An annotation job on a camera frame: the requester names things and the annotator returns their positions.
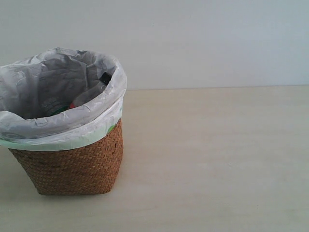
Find brown woven wicker basket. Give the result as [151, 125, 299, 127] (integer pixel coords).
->
[10, 120, 124, 196]

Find clear bottle red label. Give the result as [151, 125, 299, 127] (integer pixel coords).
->
[69, 72, 112, 109]

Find clear bottle green cap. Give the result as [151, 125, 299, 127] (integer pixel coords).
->
[40, 97, 69, 117]

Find white plastic bin liner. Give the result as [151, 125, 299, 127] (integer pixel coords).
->
[0, 48, 127, 151]

